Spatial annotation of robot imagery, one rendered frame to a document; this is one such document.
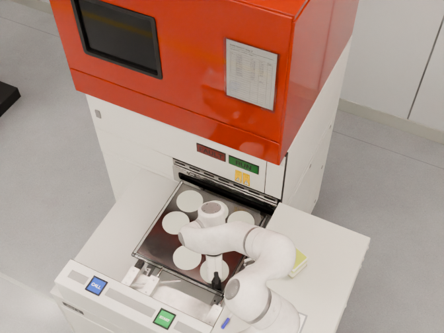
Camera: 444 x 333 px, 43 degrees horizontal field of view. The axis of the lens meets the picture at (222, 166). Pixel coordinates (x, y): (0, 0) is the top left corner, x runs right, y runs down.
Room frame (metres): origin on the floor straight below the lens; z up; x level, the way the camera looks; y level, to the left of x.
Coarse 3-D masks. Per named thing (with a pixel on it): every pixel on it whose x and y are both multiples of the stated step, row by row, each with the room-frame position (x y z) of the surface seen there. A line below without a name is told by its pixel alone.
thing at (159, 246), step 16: (176, 208) 1.20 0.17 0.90; (240, 208) 1.20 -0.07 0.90; (160, 224) 1.13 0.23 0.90; (256, 224) 1.12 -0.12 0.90; (144, 240) 1.06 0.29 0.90; (160, 240) 1.06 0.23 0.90; (176, 240) 1.06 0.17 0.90; (144, 256) 1.00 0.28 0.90; (160, 256) 1.00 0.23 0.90; (224, 256) 0.99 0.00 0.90; (240, 256) 0.99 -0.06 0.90; (192, 272) 0.93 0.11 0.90; (224, 288) 0.87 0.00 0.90
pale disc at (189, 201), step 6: (186, 192) 1.27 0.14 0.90; (192, 192) 1.27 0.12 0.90; (180, 198) 1.25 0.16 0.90; (186, 198) 1.25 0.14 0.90; (192, 198) 1.25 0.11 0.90; (198, 198) 1.24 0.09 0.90; (180, 204) 1.22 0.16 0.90; (186, 204) 1.22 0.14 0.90; (192, 204) 1.22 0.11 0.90; (198, 204) 1.22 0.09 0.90; (186, 210) 1.19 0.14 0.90; (192, 210) 1.19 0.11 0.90
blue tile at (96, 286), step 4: (92, 280) 0.88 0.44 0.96; (96, 280) 0.88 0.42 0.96; (100, 280) 0.88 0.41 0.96; (92, 284) 0.86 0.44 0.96; (96, 284) 0.86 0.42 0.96; (100, 284) 0.86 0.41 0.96; (104, 284) 0.86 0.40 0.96; (88, 288) 0.85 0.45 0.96; (92, 288) 0.85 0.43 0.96; (96, 288) 0.85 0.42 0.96; (100, 288) 0.85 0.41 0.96; (96, 292) 0.83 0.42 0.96
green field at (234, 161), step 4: (232, 160) 1.27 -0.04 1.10; (236, 160) 1.26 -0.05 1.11; (232, 164) 1.27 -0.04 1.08; (236, 164) 1.26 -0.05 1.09; (240, 164) 1.25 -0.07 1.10; (244, 164) 1.24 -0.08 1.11; (248, 164) 1.24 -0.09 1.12; (244, 168) 1.24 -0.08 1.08; (248, 168) 1.24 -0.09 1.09; (252, 168) 1.23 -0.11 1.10; (256, 168) 1.22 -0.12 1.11; (256, 172) 1.22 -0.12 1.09
